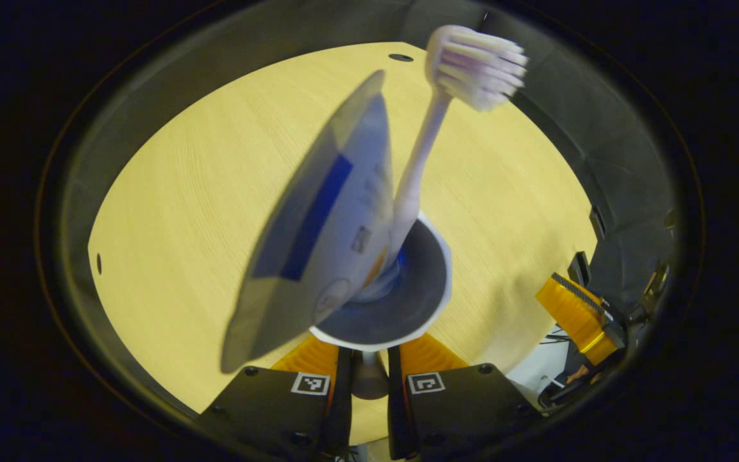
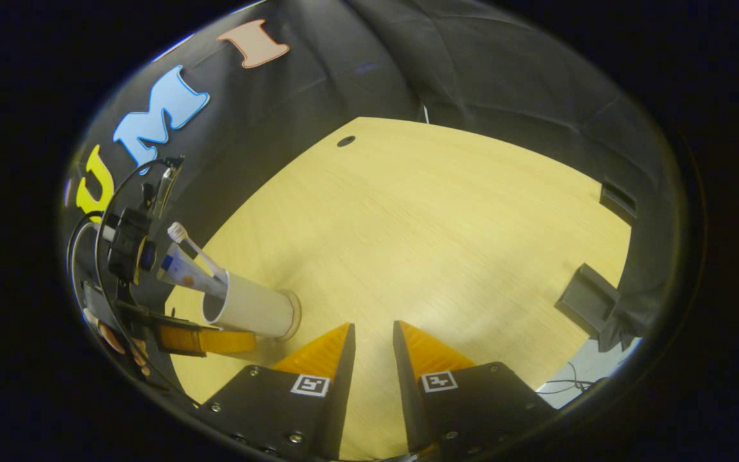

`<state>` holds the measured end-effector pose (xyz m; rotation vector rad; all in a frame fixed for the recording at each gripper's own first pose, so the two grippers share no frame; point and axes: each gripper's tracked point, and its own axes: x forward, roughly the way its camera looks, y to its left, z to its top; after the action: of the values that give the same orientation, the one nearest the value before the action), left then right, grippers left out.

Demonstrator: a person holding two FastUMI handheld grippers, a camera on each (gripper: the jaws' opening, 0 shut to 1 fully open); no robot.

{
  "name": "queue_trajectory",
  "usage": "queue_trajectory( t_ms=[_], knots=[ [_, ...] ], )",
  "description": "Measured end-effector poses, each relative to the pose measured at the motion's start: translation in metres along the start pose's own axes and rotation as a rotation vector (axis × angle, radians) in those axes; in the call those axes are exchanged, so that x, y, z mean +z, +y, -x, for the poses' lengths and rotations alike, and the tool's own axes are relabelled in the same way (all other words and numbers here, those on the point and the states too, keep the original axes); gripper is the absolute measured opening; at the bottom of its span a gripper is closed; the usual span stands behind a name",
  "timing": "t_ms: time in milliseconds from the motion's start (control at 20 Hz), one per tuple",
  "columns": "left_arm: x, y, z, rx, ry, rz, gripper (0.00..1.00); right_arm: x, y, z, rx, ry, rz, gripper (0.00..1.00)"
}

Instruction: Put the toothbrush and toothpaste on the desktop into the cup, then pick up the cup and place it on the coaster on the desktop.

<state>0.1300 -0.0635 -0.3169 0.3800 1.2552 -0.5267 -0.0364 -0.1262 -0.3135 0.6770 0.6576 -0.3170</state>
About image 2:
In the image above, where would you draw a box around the black cable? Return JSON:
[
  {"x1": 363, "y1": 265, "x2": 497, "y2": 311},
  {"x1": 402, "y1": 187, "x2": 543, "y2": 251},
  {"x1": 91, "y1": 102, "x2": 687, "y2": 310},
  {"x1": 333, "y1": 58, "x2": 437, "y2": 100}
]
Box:
[{"x1": 67, "y1": 157, "x2": 200, "y2": 405}]

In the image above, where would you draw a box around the light wooden desktop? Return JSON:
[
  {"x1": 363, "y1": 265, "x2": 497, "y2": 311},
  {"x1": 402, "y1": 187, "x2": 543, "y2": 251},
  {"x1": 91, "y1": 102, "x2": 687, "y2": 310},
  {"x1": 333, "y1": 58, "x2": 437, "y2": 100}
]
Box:
[{"x1": 164, "y1": 117, "x2": 633, "y2": 461}]

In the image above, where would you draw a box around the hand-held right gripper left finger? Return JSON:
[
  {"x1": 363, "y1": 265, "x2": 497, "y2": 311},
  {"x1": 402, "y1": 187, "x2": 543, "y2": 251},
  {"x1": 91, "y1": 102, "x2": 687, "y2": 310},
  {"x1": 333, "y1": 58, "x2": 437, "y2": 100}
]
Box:
[{"x1": 193, "y1": 323, "x2": 356, "y2": 461}]

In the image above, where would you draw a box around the white toothbrush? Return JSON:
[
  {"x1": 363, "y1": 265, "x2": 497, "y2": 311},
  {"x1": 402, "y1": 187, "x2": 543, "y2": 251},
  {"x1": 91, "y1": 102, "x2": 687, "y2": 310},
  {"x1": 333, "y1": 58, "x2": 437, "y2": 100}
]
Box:
[{"x1": 167, "y1": 222, "x2": 229, "y2": 286}]

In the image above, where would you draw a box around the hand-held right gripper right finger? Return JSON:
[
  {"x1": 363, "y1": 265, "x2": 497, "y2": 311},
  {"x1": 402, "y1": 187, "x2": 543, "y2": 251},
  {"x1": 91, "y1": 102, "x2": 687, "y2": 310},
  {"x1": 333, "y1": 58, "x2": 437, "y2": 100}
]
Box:
[{"x1": 393, "y1": 320, "x2": 556, "y2": 458}]

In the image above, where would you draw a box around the white toothpaste tube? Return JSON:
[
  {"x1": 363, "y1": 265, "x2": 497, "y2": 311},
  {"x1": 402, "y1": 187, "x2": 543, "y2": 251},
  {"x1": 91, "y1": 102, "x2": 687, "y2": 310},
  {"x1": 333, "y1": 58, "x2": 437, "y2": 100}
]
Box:
[{"x1": 157, "y1": 243, "x2": 229, "y2": 301}]

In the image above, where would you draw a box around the black desk bracket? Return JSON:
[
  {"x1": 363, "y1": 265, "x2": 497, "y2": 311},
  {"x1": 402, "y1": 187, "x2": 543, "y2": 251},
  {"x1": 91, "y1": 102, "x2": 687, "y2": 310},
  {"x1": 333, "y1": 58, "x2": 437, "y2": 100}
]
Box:
[
  {"x1": 554, "y1": 263, "x2": 622, "y2": 336},
  {"x1": 599, "y1": 182, "x2": 638, "y2": 223}
]

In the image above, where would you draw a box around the white cup with wooden handle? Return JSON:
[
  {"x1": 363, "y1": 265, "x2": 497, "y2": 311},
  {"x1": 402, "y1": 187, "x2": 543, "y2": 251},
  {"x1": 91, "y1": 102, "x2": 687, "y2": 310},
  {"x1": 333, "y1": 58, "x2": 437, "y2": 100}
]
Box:
[{"x1": 201, "y1": 269, "x2": 298, "y2": 339}]

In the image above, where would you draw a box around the round cork coaster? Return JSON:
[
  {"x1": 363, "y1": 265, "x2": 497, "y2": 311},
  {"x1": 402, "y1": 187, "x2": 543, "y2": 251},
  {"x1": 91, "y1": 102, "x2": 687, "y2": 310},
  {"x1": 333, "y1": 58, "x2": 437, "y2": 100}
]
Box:
[{"x1": 280, "y1": 289, "x2": 303, "y2": 342}]

